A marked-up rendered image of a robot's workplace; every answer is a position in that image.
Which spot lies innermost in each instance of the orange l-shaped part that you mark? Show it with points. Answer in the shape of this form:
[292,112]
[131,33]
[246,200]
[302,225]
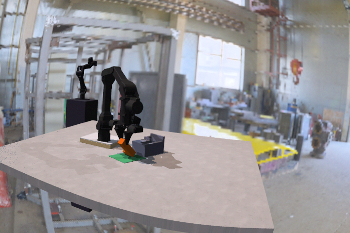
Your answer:
[127,149]

